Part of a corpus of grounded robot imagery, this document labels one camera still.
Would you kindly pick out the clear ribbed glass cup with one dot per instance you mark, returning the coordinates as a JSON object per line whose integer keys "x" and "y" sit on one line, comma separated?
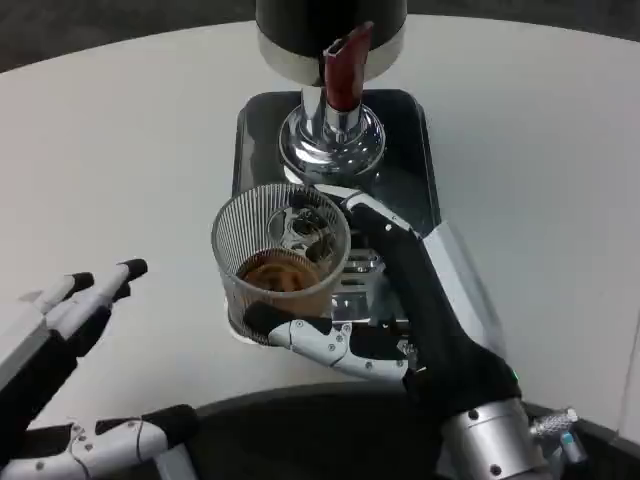
{"x": 240, "y": 240}

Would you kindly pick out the black steel drink dispenser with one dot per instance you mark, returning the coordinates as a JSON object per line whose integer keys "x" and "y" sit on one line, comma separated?
{"x": 300, "y": 35}

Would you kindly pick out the robot right arm silver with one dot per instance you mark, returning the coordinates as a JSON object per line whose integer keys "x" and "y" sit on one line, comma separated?
{"x": 490, "y": 445}

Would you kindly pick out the white table leg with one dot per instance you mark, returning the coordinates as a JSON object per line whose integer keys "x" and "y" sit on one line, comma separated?
{"x": 175, "y": 465}

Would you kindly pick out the slotted steel drip grid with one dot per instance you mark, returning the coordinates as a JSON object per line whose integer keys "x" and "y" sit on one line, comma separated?
{"x": 362, "y": 290}

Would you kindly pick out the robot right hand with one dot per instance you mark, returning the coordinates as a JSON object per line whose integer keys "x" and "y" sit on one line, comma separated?
{"x": 440, "y": 320}

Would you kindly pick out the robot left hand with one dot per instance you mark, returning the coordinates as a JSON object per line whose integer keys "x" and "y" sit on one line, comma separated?
{"x": 35, "y": 350}

